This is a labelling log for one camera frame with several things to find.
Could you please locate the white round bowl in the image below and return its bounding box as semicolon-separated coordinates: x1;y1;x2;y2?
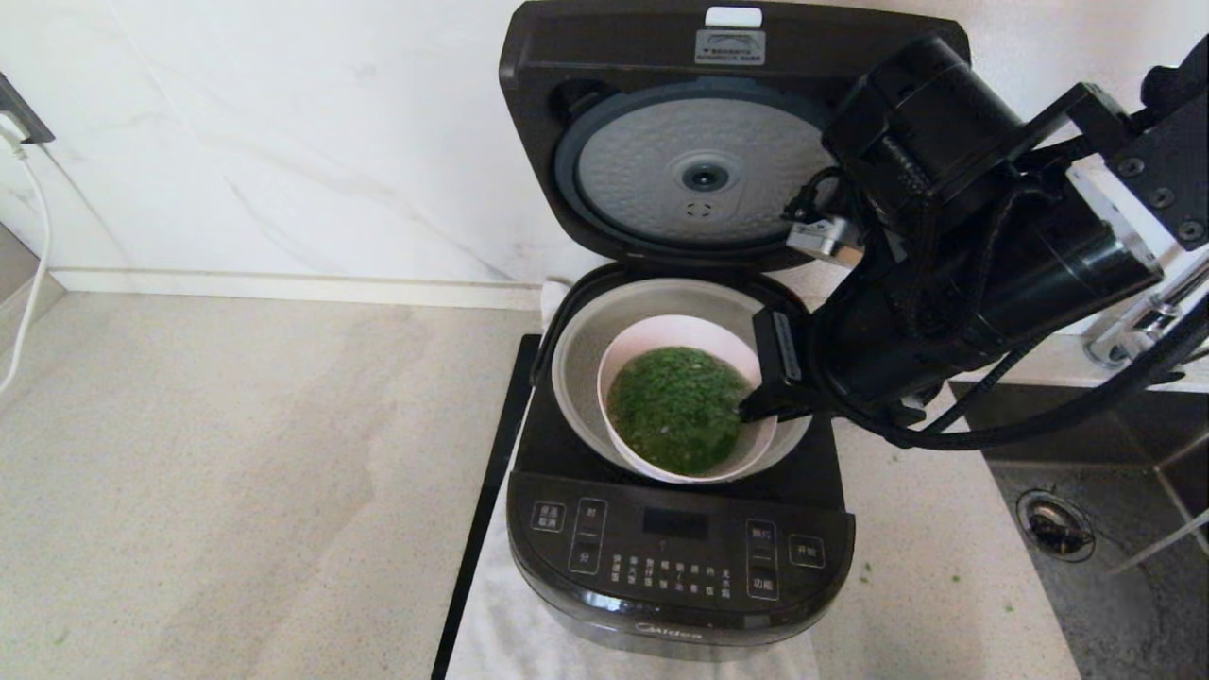
597;314;779;485

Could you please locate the black rice cooker lid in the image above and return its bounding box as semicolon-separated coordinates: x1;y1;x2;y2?
498;0;974;275

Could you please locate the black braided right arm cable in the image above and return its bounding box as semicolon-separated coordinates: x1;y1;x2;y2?
822;321;1209;451

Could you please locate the white power cable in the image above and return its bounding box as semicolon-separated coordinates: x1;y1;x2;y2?
0;113;54;398

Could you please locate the white cloth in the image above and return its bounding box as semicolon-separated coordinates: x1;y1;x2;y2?
446;279;823;680

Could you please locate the grey wall socket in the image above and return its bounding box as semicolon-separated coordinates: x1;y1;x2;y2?
0;72;56;147

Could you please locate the grey rice cooker inner pot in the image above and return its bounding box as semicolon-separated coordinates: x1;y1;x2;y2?
551;278;818;485

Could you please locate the chrome faucet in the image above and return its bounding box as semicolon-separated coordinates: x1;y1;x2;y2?
1081;255;1209;386

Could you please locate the black Midea rice cooker body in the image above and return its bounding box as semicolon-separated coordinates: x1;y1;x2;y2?
506;264;857;662

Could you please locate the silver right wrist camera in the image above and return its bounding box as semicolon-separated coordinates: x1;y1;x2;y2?
786;215;865;267

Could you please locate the black flat strip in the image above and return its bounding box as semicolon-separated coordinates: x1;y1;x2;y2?
431;333;543;680

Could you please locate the metal sink drain strainer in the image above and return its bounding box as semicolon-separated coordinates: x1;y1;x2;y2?
1015;489;1098;565

